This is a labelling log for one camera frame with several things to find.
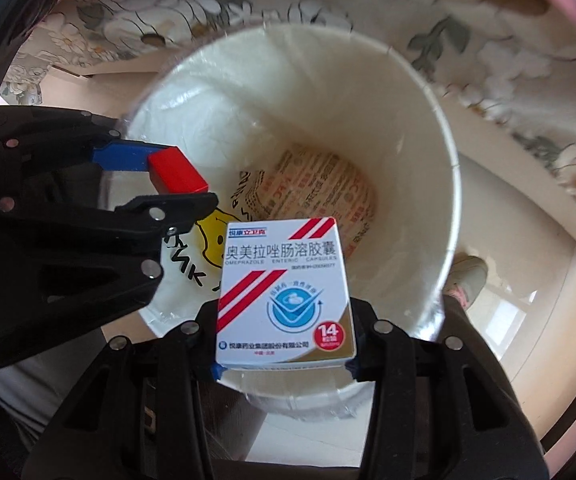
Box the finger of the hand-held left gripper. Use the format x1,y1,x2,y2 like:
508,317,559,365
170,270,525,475
0,191,219,368
0,105,181,181

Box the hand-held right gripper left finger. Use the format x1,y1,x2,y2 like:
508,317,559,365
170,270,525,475
27,300,249,480

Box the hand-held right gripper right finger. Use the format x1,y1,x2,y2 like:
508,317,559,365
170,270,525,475
350,297,551,480

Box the red building block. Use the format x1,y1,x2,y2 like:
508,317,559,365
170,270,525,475
147,146,211,196

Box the white medicine box red stripes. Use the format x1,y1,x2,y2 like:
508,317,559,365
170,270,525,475
215,217,358,372

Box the white paper bin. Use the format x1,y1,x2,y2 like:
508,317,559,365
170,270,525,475
120,27,461,421

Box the plastic bag with yellow face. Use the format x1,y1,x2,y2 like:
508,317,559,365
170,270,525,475
160,167,269,311

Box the person's shoe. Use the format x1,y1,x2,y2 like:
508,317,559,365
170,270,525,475
443,255,489,311

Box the red printed paper wrapper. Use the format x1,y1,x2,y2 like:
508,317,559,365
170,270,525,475
255,142,379,261

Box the person's grey trousers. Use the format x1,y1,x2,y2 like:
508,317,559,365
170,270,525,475
0,350,106,441

